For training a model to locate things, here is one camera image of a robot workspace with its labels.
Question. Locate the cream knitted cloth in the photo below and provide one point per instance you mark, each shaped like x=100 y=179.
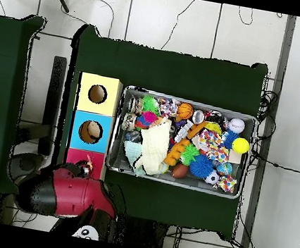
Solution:
x=155 y=145

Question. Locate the yellow plush toy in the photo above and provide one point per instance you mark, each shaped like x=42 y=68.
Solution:
x=90 y=163

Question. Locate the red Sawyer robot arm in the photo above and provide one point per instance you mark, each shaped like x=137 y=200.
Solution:
x=74 y=196

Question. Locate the wooden box with three holes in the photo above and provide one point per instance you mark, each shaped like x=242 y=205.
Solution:
x=96 y=106

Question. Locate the green spiky rubber ball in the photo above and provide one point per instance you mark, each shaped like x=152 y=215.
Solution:
x=149 y=105

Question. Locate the light blue waffle cloth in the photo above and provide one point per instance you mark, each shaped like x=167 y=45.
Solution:
x=132 y=152

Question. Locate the orange toy basketball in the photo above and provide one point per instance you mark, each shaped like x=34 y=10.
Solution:
x=185 y=111

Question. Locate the blue spiky rubber ball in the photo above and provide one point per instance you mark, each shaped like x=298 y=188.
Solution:
x=201 y=166

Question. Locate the white cloth with coloured spots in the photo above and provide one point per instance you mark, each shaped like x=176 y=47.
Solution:
x=214 y=145
x=225 y=183

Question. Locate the white toy baseball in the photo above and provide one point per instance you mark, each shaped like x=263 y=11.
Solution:
x=237 y=125

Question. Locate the yellow plastic ball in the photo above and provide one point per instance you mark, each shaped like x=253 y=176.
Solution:
x=240 y=145

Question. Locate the black upright panel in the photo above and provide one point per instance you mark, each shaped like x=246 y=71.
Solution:
x=53 y=98

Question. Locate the black round floor base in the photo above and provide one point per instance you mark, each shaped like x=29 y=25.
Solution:
x=25 y=163

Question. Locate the dark green side table cloth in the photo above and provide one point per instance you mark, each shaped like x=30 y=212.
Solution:
x=1 y=60

